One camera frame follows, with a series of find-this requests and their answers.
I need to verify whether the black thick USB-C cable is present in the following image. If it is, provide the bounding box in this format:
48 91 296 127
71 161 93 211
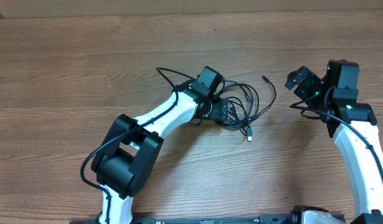
215 79 260 142

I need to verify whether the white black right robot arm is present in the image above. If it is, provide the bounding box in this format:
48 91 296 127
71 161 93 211
285 60 383 223

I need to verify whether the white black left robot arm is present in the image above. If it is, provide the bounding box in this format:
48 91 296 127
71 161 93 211
86 66 228 223

